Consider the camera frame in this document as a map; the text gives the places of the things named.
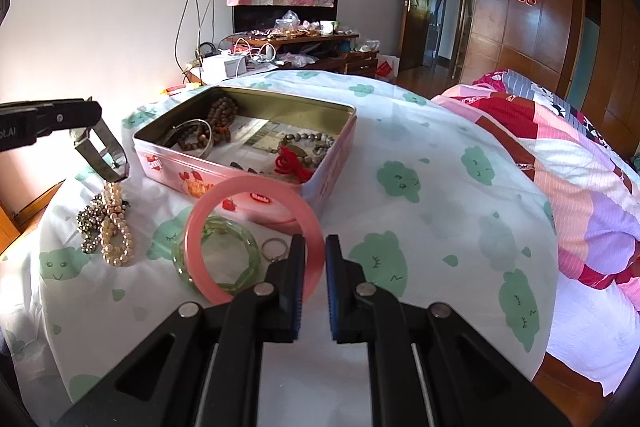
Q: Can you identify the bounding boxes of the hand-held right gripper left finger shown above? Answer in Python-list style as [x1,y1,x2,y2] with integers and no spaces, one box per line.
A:
[52,234,307,427]

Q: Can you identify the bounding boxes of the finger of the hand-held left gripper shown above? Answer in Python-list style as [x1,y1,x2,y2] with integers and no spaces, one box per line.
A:
[34,98,103,138]

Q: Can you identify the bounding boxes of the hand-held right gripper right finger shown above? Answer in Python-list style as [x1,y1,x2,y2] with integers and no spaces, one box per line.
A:
[325,234,571,427]

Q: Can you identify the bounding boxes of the pink bangle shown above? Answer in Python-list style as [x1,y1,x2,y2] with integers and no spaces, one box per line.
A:
[183,175,326,306]

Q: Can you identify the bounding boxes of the pink tin box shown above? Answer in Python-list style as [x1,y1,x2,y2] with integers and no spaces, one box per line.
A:
[132,86,358,228]

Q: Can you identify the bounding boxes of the dark wooden bead bracelet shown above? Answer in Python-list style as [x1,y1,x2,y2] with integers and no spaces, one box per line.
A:
[176,127,231,154]

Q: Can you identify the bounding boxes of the dark bead bracelet red tassel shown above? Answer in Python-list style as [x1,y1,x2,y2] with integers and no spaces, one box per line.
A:
[272,133,335,184]

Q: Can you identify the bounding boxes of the silver metal bangle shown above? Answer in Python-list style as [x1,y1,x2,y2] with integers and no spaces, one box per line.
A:
[164,119,217,159]

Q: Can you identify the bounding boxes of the brown wooden bead bracelet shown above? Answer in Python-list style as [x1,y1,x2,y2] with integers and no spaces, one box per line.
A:
[206,96,242,145]

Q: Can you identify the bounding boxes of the green translucent bangle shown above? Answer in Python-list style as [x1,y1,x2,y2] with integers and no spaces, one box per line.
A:
[171,215,261,294]

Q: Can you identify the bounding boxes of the cloud print tablecloth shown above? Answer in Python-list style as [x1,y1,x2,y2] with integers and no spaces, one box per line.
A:
[0,69,561,427]

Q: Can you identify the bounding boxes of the white box device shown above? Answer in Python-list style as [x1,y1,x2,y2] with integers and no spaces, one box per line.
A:
[202,55,247,80]

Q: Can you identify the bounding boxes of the printed paper leaflet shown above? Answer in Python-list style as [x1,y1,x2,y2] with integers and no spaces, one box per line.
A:
[212,114,301,168]

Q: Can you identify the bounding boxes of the black television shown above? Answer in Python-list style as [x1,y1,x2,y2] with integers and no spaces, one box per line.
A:
[232,5,337,38]

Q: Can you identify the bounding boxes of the white paper bag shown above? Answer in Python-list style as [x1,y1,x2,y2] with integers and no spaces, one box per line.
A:
[376,54,401,82]

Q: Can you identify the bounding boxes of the wooden television cabinet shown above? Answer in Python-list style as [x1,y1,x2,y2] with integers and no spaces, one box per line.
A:
[185,32,381,82]

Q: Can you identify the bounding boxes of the patchwork bed quilt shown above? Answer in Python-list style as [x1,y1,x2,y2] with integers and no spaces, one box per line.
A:
[432,68,640,395]

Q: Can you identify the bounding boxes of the wooden door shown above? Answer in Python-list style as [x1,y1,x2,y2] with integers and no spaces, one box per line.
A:
[400,0,436,72]

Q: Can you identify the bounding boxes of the wooden wardrobe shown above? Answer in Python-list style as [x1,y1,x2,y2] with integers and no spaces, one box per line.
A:
[460,0,636,158]

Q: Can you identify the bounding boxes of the small silver ring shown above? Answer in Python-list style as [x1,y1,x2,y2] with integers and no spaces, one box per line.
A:
[261,238,290,263]

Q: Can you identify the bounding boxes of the wooden bead bracelets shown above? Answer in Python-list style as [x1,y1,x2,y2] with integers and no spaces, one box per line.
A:
[76,202,108,254]

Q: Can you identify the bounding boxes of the pearl bracelet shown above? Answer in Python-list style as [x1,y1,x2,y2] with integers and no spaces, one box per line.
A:
[97,183,135,267]

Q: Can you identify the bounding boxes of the black power cable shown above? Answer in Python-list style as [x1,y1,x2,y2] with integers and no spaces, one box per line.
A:
[174,0,197,72]
[197,0,221,52]

